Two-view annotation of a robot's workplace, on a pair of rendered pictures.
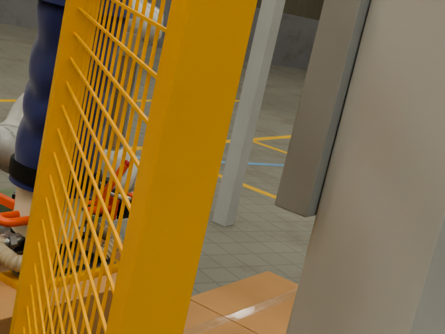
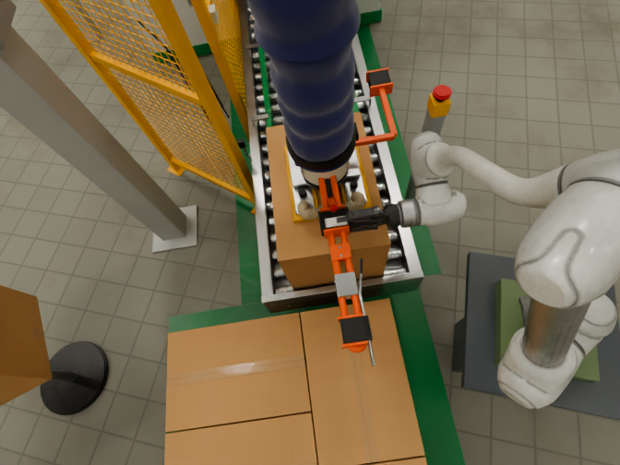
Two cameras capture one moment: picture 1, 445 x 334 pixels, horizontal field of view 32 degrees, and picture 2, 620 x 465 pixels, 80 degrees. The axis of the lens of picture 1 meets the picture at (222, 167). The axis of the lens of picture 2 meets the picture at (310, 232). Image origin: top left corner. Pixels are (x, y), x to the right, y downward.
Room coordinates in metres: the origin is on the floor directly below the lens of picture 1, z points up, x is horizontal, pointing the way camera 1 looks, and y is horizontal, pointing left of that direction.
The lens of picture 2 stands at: (2.52, -0.04, 2.17)
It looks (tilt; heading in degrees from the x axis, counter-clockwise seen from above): 65 degrees down; 153
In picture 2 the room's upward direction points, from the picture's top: 15 degrees counter-clockwise
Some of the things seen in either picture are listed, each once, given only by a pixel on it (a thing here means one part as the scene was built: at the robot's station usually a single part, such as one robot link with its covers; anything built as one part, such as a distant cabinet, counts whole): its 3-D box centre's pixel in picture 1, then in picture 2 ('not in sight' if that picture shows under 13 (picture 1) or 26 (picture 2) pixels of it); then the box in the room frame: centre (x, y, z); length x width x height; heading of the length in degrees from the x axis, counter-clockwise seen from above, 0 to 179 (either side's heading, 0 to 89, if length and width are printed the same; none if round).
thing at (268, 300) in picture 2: not in sight; (341, 288); (2.17, 0.22, 0.58); 0.70 x 0.03 x 0.06; 57
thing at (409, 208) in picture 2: not in sight; (407, 213); (2.23, 0.46, 1.07); 0.09 x 0.06 x 0.09; 147
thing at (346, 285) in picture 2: not in sight; (346, 286); (2.28, 0.15, 1.07); 0.07 x 0.07 x 0.04; 57
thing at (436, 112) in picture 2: not in sight; (420, 169); (1.95, 0.95, 0.50); 0.07 x 0.07 x 1.00; 57
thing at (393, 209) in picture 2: not in sight; (384, 217); (2.19, 0.40, 1.07); 0.09 x 0.07 x 0.08; 57
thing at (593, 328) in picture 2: not in sight; (575, 316); (2.78, 0.60, 0.98); 0.18 x 0.16 x 0.22; 95
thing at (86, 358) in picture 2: not in sight; (34, 374); (1.39, -1.19, 0.31); 0.40 x 0.40 x 0.62
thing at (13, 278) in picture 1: (67, 266); (300, 179); (1.84, 0.32, 0.97); 0.34 x 0.10 x 0.05; 147
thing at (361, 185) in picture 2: not in sight; (350, 170); (1.94, 0.48, 0.97); 0.34 x 0.10 x 0.05; 147
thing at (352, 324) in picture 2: not in sight; (351, 331); (2.39, 0.07, 1.07); 0.08 x 0.07 x 0.05; 147
